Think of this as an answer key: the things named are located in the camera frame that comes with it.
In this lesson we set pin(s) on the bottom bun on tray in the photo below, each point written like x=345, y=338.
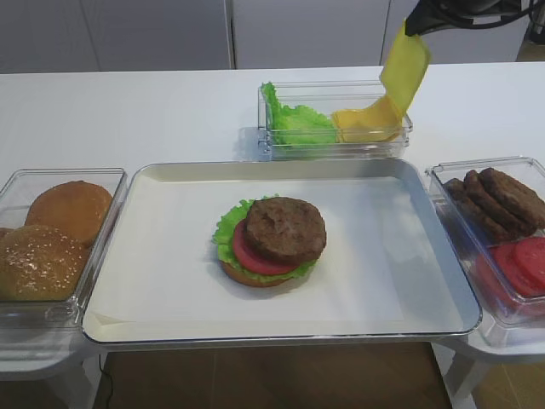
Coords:
x=254, y=280

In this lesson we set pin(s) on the green lettuce leaves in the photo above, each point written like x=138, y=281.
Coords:
x=299, y=125

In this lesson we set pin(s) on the black blue robot arm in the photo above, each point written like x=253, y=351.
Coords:
x=483, y=15

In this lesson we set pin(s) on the brown patty front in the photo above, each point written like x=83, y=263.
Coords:
x=520, y=200

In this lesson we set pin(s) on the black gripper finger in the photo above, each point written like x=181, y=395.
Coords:
x=427, y=17

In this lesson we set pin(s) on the plain bun bottom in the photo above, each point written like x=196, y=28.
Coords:
x=77, y=208

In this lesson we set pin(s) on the sesame bun top front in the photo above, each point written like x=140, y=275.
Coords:
x=40, y=263

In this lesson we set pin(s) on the tomato slice middle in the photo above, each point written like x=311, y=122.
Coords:
x=503, y=256

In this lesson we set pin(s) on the yellow cheese slice stack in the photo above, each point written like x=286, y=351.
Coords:
x=381, y=121

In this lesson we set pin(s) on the clear lettuce cheese container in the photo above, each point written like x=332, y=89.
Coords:
x=326, y=98

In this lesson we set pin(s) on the tomato slice front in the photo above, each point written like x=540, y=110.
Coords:
x=529, y=256

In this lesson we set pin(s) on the white paper tray liner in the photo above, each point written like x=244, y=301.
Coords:
x=162, y=265

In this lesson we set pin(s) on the brown patty middle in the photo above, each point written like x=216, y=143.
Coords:
x=476, y=192

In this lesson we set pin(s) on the sesame bun top left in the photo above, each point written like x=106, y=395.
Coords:
x=5, y=231

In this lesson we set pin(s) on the tomato slice on burger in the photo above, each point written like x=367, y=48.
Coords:
x=251, y=260

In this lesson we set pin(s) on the sesame bun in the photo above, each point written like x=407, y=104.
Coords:
x=5, y=231
x=40, y=263

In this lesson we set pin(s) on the lettuce leaf on burger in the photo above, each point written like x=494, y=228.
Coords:
x=223, y=236

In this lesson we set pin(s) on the clear bun container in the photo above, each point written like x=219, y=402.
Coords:
x=17, y=195

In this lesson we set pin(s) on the tomato slice back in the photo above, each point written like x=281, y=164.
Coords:
x=491, y=288

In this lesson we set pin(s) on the brown patty back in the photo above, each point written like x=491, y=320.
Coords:
x=492, y=230

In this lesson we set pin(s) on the silver metal tray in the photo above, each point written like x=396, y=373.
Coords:
x=434, y=295

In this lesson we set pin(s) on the clear patty tomato container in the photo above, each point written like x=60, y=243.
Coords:
x=468, y=240

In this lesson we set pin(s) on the brown patty on burger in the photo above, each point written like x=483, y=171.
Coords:
x=285, y=230

